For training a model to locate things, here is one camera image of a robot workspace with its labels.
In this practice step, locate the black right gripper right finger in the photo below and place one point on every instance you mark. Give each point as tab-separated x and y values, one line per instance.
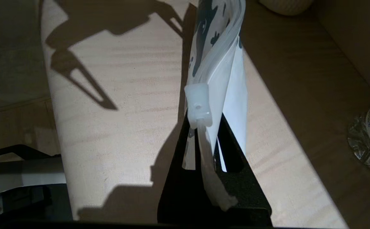
248	197

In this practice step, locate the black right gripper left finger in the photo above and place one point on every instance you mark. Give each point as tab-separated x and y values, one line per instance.
178	197

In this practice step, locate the white blue horse print bag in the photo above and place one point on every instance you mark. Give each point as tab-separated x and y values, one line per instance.
232	95

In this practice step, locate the black silver robot base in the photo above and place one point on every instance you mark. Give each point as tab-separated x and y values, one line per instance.
19	178

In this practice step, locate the white ribbed mug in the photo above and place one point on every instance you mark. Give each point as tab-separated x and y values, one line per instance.
286	6

